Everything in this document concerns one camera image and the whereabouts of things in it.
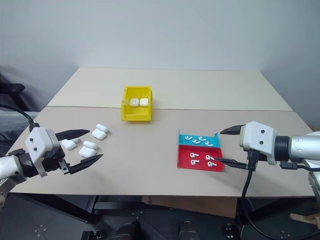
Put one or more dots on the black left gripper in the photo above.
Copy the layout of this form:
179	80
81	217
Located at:
53	160

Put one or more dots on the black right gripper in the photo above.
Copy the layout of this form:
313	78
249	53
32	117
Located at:
257	155

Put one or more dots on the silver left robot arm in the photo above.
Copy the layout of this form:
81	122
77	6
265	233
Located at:
10	165

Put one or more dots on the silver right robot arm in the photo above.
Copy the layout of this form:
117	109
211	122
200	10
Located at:
300	147

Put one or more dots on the white earbud case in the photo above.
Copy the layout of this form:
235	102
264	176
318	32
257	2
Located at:
99	134
68	145
87	151
134	102
143	102

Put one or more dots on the yellow plastic bin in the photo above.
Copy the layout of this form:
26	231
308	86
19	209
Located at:
136	115

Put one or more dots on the white wireless earbud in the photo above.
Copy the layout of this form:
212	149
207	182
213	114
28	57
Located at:
201	138
208	143
187	137
196	142
208	157
192	155
193	162
210	164

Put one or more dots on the red tray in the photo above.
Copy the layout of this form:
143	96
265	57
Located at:
185	165

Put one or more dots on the black chair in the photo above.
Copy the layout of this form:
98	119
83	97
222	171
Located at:
12	90

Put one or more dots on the silver robot body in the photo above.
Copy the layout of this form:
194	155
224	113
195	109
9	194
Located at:
315	186

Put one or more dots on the dark rounded shape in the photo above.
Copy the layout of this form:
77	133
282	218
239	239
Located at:
125	231
188	231

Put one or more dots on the light wooden piece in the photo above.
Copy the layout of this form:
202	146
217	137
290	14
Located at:
303	218

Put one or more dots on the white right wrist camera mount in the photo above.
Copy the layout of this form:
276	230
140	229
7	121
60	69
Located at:
257	140

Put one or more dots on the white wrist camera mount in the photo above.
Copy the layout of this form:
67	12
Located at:
37	142
257	140

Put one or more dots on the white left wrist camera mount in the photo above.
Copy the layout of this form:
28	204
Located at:
37	142

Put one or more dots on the black table frame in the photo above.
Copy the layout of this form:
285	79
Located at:
105	205

